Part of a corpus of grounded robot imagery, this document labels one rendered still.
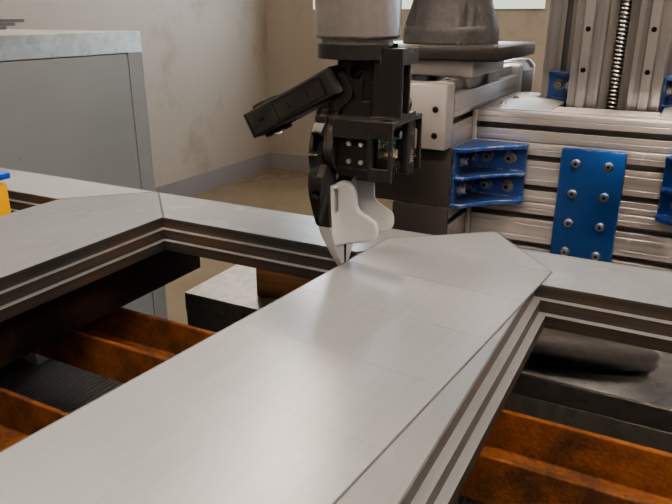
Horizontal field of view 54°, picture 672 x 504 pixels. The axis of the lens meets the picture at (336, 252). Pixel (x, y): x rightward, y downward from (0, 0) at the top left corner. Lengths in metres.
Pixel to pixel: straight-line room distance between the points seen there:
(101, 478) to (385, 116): 0.36
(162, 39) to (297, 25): 1.09
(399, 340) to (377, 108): 0.20
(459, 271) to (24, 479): 0.41
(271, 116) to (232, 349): 0.24
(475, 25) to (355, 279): 0.56
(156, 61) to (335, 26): 3.44
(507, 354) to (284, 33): 4.35
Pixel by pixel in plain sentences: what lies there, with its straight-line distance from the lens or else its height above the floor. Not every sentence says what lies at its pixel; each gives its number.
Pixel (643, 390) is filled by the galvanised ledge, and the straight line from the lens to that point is 0.83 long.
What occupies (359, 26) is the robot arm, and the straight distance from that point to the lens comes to 0.57.
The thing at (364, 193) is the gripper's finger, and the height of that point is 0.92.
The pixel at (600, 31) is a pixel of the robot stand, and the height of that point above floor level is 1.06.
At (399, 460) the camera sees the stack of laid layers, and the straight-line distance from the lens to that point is 0.38.
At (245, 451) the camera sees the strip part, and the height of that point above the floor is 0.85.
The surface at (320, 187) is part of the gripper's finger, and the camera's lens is 0.59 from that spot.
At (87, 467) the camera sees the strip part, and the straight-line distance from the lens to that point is 0.40.
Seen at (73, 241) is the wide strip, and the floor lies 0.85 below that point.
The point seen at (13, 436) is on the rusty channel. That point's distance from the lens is 0.76.
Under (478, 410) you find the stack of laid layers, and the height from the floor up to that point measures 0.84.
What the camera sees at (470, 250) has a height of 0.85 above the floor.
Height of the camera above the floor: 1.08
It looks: 20 degrees down
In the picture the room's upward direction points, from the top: straight up
